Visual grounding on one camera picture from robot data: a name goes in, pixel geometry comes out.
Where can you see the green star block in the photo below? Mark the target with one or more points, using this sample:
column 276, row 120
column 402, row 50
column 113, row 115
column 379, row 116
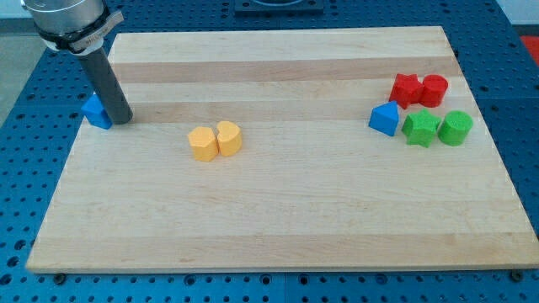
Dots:
column 420, row 128

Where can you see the wooden board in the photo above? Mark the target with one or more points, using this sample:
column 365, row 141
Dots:
column 313, row 187

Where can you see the red star block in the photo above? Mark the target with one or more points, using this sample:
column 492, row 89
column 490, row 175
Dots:
column 406, row 90

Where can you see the yellow heart block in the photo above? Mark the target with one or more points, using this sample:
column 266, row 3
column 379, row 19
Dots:
column 229, row 138

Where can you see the green cylinder block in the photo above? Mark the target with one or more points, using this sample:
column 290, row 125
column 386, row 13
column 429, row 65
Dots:
column 455, row 128

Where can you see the blue triangle block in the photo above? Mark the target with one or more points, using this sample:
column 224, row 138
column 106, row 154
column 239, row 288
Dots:
column 95, row 113

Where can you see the yellow pentagon block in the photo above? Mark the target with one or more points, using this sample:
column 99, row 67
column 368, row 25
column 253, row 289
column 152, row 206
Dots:
column 202, row 141

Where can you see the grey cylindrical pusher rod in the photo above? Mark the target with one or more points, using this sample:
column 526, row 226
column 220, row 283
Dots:
column 101, row 75

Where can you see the blue cube block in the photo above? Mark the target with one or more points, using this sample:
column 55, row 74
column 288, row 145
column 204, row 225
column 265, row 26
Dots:
column 385, row 118

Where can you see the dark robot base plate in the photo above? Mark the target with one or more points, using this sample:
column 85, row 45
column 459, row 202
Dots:
column 249, row 7

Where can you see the red cylinder block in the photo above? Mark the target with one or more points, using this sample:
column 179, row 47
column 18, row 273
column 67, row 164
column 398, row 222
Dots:
column 434, row 90

